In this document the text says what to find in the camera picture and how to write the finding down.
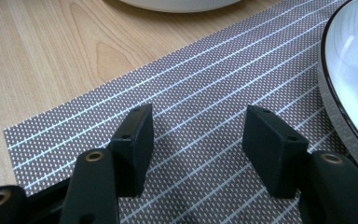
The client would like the grey striped placemat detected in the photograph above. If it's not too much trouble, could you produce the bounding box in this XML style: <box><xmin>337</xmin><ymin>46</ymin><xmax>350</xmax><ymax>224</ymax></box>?
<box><xmin>3</xmin><ymin>0</ymin><xmax>358</xmax><ymax>224</ymax></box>

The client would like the white plate with black rim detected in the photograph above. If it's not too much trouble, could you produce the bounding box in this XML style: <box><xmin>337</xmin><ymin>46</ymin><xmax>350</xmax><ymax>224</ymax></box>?
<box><xmin>117</xmin><ymin>0</ymin><xmax>244</xmax><ymax>14</ymax></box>
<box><xmin>317</xmin><ymin>0</ymin><xmax>358</xmax><ymax>185</ymax></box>

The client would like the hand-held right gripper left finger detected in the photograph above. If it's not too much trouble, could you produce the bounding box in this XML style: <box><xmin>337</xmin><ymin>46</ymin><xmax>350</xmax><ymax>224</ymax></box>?
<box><xmin>106</xmin><ymin>103</ymin><xmax>155</xmax><ymax>199</ymax></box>

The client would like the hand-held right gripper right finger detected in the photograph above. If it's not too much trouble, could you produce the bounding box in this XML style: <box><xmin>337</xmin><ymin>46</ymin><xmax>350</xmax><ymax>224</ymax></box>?
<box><xmin>241</xmin><ymin>105</ymin><xmax>310</xmax><ymax>200</ymax></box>

